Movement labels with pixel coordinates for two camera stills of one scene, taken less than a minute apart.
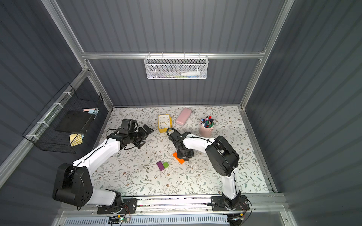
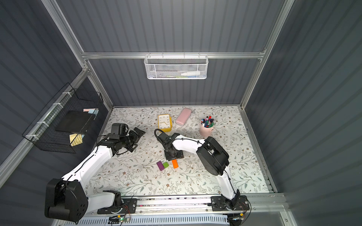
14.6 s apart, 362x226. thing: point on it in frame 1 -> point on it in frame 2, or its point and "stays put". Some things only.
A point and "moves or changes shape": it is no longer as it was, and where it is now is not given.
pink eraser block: (183, 117) stays put
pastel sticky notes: (92, 111) stays put
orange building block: (175, 155) moves or changes shape
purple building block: (160, 165) stays put
